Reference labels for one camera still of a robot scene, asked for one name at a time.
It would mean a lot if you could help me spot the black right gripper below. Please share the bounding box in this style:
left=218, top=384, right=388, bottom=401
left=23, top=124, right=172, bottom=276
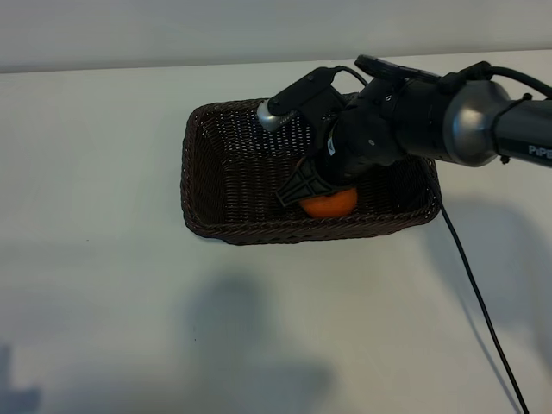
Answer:
left=275, top=80, right=411, bottom=211

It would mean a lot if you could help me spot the wrinkled orange fruit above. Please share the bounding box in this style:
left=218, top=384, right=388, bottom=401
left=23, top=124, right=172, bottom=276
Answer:
left=296, top=158, right=360, bottom=219

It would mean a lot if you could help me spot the dark brown woven basket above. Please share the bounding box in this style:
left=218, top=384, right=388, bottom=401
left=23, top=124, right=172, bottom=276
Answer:
left=179, top=92, right=443, bottom=247

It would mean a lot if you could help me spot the thin black cable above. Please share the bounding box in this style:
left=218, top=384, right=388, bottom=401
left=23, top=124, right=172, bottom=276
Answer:
left=426, top=180, right=530, bottom=414

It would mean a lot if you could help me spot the thick black cable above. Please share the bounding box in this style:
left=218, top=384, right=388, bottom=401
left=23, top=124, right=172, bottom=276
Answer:
left=443, top=61, right=552, bottom=98

